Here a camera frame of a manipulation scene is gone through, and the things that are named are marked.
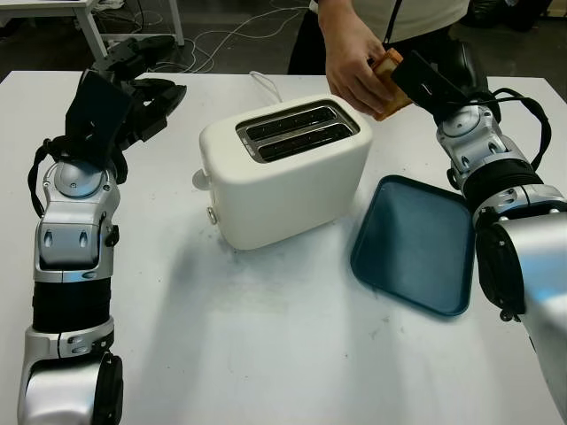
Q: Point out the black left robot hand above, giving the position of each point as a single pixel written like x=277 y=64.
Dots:
x=150 y=115

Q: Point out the person's right hand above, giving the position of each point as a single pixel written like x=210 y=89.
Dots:
x=350 y=71

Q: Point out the browned toast slice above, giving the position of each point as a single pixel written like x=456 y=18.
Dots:
x=390 y=62

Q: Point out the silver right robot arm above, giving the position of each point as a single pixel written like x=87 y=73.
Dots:
x=531 y=248

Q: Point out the person's right forearm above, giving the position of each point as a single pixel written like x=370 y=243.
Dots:
x=341 y=20

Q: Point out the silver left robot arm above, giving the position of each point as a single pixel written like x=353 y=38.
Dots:
x=71 y=230

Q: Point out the person in white shirt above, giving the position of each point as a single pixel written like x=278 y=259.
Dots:
x=425 y=17

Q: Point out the cream two-slot toaster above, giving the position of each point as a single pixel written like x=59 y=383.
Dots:
x=288 y=190

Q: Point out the white desk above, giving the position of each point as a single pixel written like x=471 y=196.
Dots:
x=88 y=17

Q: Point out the dark blue plastic tray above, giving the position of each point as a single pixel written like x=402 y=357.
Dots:
x=412 y=248

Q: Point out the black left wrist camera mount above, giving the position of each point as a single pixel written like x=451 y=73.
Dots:
x=97 y=110

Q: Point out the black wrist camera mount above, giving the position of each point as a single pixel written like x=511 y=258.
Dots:
x=425 y=84
x=97 y=110

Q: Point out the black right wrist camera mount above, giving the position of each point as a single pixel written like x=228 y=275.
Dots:
x=425 y=84

